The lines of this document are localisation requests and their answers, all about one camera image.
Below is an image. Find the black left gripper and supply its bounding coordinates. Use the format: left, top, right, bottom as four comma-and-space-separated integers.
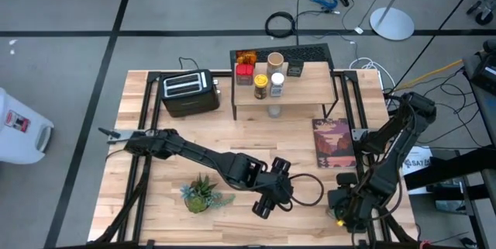
251, 157, 295, 219

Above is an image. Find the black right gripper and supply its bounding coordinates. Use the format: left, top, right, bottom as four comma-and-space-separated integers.
329, 171, 373, 234

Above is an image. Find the yellow-lid spice jar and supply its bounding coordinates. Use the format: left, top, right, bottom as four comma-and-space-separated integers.
253, 73, 269, 100

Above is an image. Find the white-lid spice jar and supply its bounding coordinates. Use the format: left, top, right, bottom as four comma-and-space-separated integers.
270, 72, 286, 98

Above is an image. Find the tan-lid clear spice jar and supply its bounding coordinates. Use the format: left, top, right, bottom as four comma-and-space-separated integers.
266, 51, 285, 79

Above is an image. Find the wooden shelf with black legs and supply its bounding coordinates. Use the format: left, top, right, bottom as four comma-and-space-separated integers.
231, 61, 341, 121

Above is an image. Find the canyon picture book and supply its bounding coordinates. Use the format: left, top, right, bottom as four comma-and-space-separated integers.
312, 118, 357, 168

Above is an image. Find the artificial succulent plant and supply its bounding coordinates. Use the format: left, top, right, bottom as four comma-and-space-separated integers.
179, 173, 236, 214

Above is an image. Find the white paper sign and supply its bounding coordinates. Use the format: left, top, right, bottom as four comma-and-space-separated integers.
401, 146, 433, 195

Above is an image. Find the black equipment cart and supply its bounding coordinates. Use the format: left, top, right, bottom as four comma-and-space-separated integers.
402, 39, 496, 249

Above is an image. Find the black two-slot toaster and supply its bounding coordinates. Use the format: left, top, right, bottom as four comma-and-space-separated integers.
160, 68, 221, 118

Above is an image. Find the black perforated panel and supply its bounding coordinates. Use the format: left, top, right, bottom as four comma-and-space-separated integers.
229, 43, 335, 71

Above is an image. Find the white floor lamp base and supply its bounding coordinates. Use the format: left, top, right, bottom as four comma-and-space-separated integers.
369, 0, 466, 42

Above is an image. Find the wheeled cart caster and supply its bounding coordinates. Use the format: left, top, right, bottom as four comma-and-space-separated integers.
467, 0, 496, 26

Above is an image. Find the white plastic bin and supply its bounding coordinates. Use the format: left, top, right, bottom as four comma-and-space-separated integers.
0, 88, 54, 164

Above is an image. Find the black metal table frame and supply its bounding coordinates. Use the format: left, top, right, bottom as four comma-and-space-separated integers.
92, 69, 419, 249

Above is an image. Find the white cable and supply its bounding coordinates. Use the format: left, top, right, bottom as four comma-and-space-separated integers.
348, 57, 396, 91

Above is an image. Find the yellow cable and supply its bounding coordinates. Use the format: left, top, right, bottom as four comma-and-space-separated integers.
393, 59, 464, 92

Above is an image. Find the coiled black cable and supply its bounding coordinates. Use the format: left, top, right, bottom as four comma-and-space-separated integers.
264, 11, 298, 40

